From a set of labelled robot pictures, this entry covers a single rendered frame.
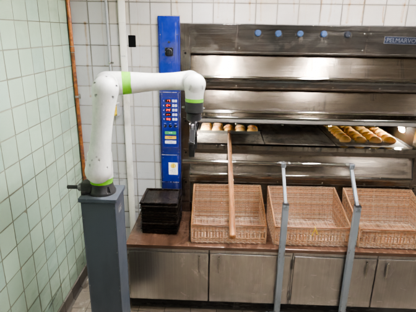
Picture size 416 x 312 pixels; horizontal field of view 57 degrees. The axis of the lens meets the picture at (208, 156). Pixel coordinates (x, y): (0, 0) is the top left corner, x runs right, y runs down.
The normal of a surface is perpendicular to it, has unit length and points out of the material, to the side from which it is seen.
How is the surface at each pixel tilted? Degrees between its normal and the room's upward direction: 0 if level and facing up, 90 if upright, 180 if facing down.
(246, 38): 90
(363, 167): 70
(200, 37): 90
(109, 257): 90
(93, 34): 90
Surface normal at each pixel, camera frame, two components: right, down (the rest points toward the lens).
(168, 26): -0.04, 0.31
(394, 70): -0.04, -0.04
